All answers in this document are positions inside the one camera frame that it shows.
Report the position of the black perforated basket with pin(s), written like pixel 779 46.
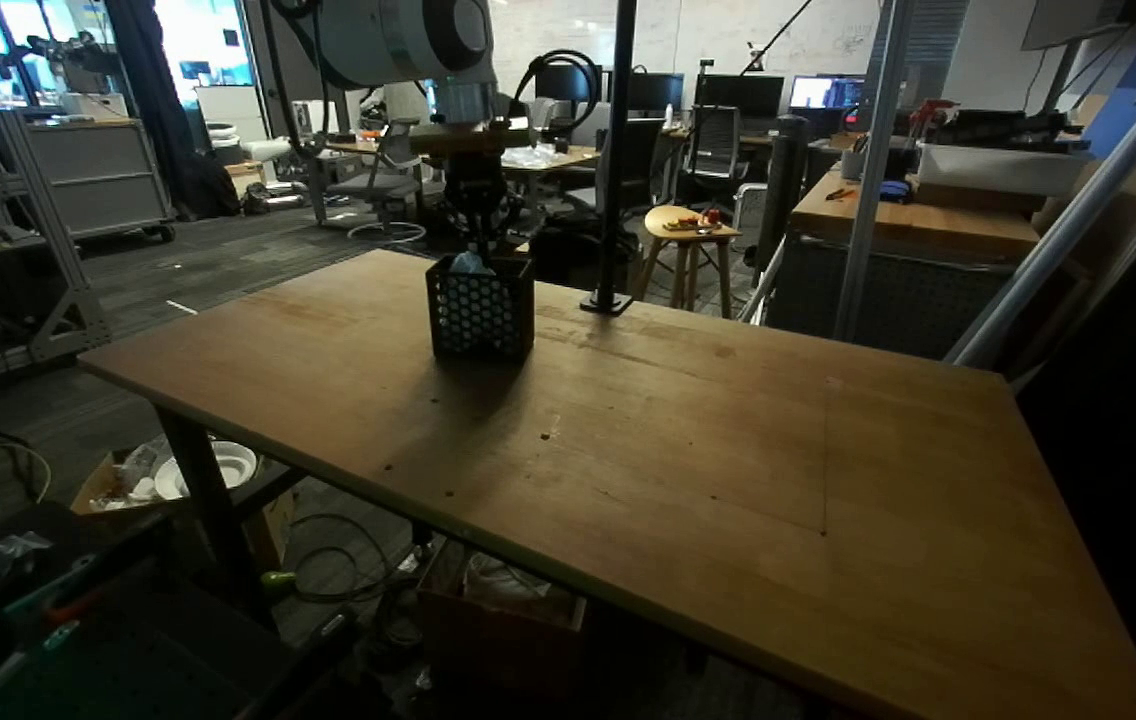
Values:
pixel 480 322

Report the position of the grey drawer cabinet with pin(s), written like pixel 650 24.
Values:
pixel 101 182

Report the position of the grey office chair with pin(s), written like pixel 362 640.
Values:
pixel 715 143

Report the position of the white bowl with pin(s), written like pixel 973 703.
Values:
pixel 229 467

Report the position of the grey metal shelf rack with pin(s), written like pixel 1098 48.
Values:
pixel 60 255

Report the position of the black table leg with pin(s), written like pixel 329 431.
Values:
pixel 210 504

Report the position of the black vertical pole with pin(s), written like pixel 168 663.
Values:
pixel 617 133

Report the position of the dark computer monitor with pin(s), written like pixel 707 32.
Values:
pixel 570 81
pixel 736 99
pixel 657 94

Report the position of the cardboard box with bowl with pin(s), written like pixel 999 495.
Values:
pixel 101 486

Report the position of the cardboard box with white packing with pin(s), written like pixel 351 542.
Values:
pixel 501 632

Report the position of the red tool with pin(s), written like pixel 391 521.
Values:
pixel 686 221

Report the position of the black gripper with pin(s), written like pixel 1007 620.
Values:
pixel 472 193

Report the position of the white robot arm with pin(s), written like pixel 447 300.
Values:
pixel 382 42

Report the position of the white and blue towel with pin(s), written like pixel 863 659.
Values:
pixel 469 266

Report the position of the silver vertical post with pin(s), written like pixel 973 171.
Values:
pixel 875 160

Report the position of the round wooden stool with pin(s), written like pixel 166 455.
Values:
pixel 717 231

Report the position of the wooden workbench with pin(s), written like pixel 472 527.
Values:
pixel 914 227

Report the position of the white storage bin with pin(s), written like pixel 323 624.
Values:
pixel 993 171

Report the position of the diagonal aluminium rail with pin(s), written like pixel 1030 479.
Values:
pixel 1081 203

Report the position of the lit computer monitor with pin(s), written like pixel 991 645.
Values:
pixel 831 94

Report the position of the black tray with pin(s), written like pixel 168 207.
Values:
pixel 993 130

